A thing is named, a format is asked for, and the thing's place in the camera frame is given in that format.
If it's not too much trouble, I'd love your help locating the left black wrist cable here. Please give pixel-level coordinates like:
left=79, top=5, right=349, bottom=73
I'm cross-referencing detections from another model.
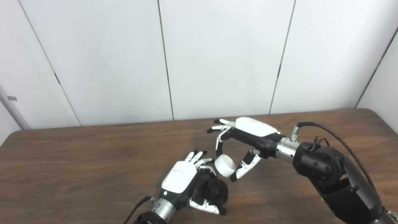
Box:
left=123, top=196, right=153, bottom=224

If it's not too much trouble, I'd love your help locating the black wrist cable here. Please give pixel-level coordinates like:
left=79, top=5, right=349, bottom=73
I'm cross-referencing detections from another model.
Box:
left=291, top=122, right=375, bottom=187
left=123, top=196, right=153, bottom=224

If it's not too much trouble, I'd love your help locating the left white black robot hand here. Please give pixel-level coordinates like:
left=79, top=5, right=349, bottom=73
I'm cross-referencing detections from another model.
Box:
left=159, top=150, right=227, bottom=216

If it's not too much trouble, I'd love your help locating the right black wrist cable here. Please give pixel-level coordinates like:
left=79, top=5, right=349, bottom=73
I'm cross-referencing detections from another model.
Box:
left=291, top=122, right=375, bottom=187

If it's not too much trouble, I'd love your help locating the grey metal post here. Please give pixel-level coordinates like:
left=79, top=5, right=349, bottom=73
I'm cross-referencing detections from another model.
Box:
left=0, top=86, right=31, bottom=130

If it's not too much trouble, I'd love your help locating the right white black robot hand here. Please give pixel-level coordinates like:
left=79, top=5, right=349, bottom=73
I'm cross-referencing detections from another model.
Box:
left=207, top=117, right=282, bottom=182

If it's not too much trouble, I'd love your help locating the round black plastic part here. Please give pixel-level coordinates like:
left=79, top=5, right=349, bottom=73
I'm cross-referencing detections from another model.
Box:
left=199, top=178, right=229, bottom=206

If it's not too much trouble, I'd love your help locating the white toothed plastic ring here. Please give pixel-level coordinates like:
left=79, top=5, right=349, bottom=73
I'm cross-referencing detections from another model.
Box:
left=214, top=155, right=236, bottom=178

